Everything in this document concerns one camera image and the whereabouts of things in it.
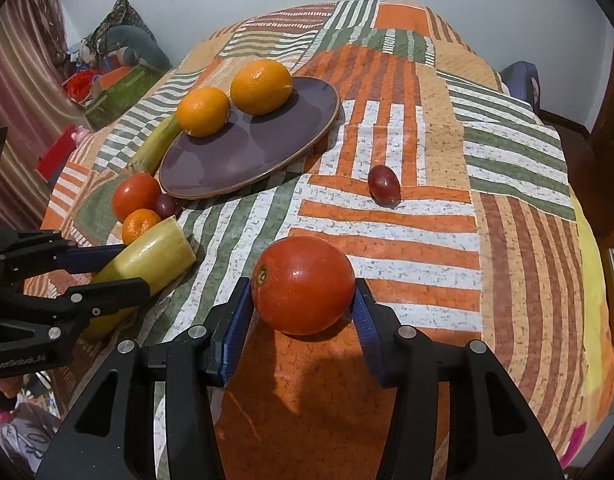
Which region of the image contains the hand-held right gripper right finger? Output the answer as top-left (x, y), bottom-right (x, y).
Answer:
top-left (352, 277), bottom-right (562, 480)

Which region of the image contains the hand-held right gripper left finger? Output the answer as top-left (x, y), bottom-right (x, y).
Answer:
top-left (34, 276), bottom-right (252, 480)

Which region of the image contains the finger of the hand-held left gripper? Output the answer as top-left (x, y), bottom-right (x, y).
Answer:
top-left (0, 229), bottom-right (125, 275)
top-left (0, 278), bottom-right (152, 359)

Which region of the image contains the yellow-green sugarcane piece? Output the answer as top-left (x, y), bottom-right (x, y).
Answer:
top-left (82, 216), bottom-right (198, 339)
top-left (128, 114), bottom-right (180, 173)

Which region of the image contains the small mandarin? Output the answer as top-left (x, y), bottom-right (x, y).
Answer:
top-left (122, 208), bottom-right (162, 246)

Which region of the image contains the red tomato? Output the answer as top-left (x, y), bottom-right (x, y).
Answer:
top-left (112, 172), bottom-right (162, 224)
top-left (250, 236), bottom-right (356, 336)

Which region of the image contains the red grape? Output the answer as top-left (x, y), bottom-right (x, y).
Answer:
top-left (154, 192), bottom-right (182, 220)
top-left (368, 164), bottom-right (402, 207)

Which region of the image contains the purple plate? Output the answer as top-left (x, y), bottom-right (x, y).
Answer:
top-left (158, 76), bottom-right (341, 199)

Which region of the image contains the printed cloth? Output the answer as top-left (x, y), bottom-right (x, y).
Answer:
top-left (0, 395), bottom-right (62, 480)

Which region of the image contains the red box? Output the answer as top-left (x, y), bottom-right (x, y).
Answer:
top-left (35, 125), bottom-right (85, 183)

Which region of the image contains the green storage box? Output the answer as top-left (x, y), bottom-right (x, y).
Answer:
top-left (84, 64), bottom-right (170, 131)

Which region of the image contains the red plastic bag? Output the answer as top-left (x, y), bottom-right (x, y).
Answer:
top-left (62, 70), bottom-right (95, 103)

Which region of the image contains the orange box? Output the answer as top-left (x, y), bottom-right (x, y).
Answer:
top-left (94, 67), bottom-right (138, 96)

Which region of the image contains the striped curtain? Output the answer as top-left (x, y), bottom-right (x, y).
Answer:
top-left (0, 0), bottom-right (70, 221)

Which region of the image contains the orange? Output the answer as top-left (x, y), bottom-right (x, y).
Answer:
top-left (230, 59), bottom-right (294, 116)
top-left (177, 87), bottom-right (232, 138)

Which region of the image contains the grey-blue plush toy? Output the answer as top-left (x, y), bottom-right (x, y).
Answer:
top-left (104, 25), bottom-right (172, 72)

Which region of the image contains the yellow bed sheet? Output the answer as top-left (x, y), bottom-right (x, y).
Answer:
top-left (572, 195), bottom-right (614, 411)

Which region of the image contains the dark patterned bag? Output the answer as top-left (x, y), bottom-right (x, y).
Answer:
top-left (94, 0), bottom-right (150, 43)

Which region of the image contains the grey-purple bag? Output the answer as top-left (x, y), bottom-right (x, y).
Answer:
top-left (499, 61), bottom-right (544, 111)

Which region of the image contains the brown wooden door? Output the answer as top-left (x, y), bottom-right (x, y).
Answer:
top-left (589, 25), bottom-right (614, 251)

